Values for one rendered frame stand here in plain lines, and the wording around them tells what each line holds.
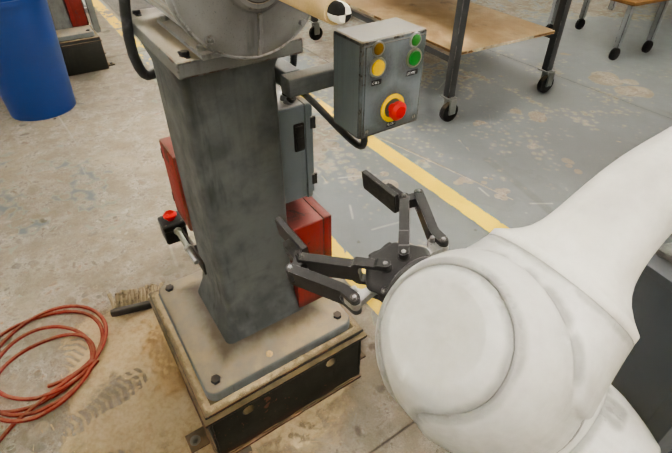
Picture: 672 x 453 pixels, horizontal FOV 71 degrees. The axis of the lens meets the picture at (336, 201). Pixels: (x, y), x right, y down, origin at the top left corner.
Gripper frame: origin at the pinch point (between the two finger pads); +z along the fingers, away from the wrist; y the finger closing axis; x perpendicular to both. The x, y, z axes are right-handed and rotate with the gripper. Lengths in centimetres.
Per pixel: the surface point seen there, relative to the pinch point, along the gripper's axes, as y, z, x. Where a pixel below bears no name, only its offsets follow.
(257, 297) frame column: -6, 43, -61
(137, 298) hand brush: -38, 98, -93
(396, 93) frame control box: 32.3, 25.9, -7.4
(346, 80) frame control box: 24.0, 30.9, -3.0
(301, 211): 14, 46, -44
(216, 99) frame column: 1.2, 42.9, -2.3
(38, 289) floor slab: -70, 130, -93
